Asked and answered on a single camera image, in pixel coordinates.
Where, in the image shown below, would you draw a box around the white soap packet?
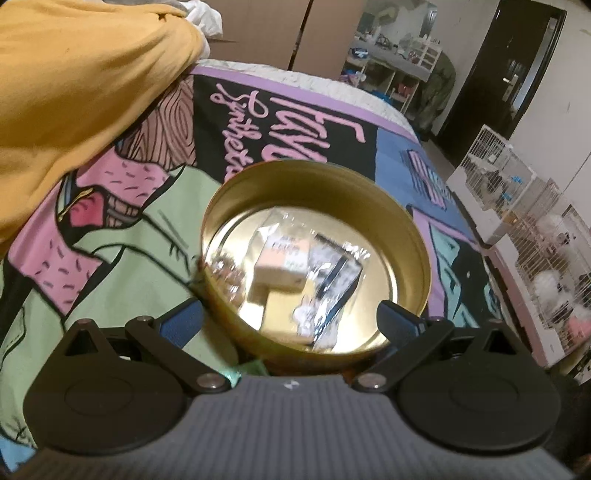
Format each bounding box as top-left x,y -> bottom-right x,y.
253,235 -> 311,292

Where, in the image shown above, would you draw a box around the colourful printed bed cover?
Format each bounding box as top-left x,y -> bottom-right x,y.
1,60 -> 509,473

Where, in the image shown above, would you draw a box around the round gold tin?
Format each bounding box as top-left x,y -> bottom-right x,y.
198,160 -> 432,375

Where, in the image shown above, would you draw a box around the green jacket hanging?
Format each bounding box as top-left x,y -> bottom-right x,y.
413,51 -> 456,141

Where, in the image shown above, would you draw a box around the white pillow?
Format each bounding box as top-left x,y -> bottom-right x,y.
180,0 -> 223,39

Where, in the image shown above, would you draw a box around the green foil sachet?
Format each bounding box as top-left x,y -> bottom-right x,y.
223,359 -> 269,387

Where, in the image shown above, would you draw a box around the shelf unit with clutter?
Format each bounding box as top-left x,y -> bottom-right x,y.
339,26 -> 442,114

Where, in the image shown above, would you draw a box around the white wire pet cage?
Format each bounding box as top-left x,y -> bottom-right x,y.
447,125 -> 590,367

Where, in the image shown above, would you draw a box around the brown wooden wardrobe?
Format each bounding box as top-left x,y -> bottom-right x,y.
209,0 -> 367,80

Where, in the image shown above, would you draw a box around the dark door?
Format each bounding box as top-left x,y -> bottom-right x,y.
436,0 -> 567,166

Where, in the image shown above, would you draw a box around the yellow fleece blanket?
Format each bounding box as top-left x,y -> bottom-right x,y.
1,1 -> 204,250

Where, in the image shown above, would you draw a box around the clear bag black straps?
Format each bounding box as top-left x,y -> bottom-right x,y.
202,207 -> 373,352

